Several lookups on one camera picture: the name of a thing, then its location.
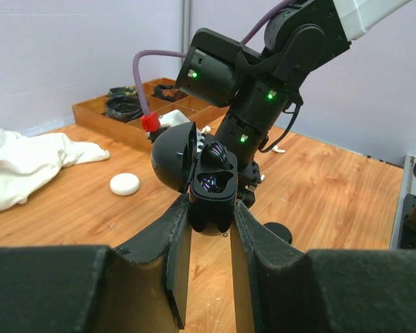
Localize white earbud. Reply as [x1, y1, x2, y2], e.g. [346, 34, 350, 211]
[201, 126, 211, 133]
[272, 146, 286, 153]

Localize black coiled strap middle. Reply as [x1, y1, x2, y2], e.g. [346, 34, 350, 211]
[153, 85, 190, 102]

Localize white crumpled cloth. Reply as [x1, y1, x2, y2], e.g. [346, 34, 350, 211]
[0, 129, 110, 211]

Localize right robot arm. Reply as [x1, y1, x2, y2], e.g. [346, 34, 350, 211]
[175, 0, 404, 206]

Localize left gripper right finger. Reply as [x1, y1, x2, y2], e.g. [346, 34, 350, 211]
[230, 202, 416, 332]

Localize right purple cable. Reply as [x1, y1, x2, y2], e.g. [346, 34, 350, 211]
[132, 0, 295, 133]

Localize wooden compartment tray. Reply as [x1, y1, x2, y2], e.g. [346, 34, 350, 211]
[72, 78, 227, 153]

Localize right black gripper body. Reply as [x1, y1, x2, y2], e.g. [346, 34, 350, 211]
[175, 28, 304, 207]

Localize black coiled strap left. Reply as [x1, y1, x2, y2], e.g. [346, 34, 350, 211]
[105, 96, 145, 123]

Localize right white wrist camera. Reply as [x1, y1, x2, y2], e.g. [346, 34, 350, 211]
[159, 110, 190, 128]

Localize black coiled strap top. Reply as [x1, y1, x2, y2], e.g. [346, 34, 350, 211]
[107, 86, 139, 100]

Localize white round charging case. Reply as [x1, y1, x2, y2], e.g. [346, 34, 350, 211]
[110, 173, 140, 196]

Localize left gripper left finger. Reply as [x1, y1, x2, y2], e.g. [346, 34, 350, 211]
[0, 195, 191, 332]

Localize black earbud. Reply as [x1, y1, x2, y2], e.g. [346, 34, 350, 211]
[198, 141, 232, 171]

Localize black charging case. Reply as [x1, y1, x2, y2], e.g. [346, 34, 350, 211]
[264, 222, 293, 244]
[151, 122, 238, 236]

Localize black coiled strap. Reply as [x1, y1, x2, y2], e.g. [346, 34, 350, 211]
[153, 85, 190, 102]
[105, 96, 145, 123]
[107, 86, 139, 100]

